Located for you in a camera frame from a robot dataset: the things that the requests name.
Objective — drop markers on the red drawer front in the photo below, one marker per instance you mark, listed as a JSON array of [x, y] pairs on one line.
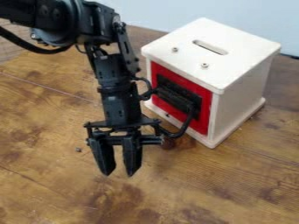
[[201, 124]]

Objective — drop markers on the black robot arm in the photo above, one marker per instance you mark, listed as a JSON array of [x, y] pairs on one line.
[[68, 23]]

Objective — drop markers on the white wooden box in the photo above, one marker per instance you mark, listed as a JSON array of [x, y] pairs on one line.
[[221, 63]]

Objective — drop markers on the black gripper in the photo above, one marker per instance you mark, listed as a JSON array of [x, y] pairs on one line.
[[121, 129]]

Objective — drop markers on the black metal drawer handle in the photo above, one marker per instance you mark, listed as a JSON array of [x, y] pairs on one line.
[[174, 95]]

